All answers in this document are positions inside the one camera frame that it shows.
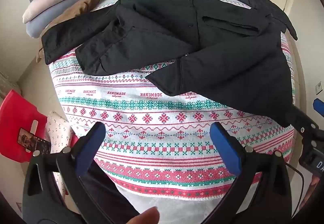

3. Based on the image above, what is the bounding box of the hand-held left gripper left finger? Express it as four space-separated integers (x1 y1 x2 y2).
22 122 106 218

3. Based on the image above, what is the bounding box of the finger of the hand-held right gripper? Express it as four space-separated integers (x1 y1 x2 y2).
313 98 324 113
291 106 320 138

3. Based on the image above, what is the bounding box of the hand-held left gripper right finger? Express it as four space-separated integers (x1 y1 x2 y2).
208 122 293 224

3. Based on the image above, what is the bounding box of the black quilted jacket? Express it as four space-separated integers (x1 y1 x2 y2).
41 0 298 128

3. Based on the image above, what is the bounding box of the person's left hand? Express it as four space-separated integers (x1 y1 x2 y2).
126 206 160 224

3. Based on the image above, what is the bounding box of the white floral cloth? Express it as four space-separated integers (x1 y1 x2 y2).
44 111 76 196

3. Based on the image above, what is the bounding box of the red green patterned blanket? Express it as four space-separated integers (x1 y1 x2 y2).
49 0 297 201

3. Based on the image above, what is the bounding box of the dark printed card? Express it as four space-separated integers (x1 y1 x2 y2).
17 128 51 156

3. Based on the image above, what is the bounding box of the red plastic stool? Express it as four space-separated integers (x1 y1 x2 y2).
0 90 48 164

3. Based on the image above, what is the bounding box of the blue grey pillow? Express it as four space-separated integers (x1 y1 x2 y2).
25 0 84 38

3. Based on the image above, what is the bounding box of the brown pillow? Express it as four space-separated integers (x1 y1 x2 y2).
35 0 102 63

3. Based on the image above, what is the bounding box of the black cable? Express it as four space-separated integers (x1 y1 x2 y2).
285 162 305 212

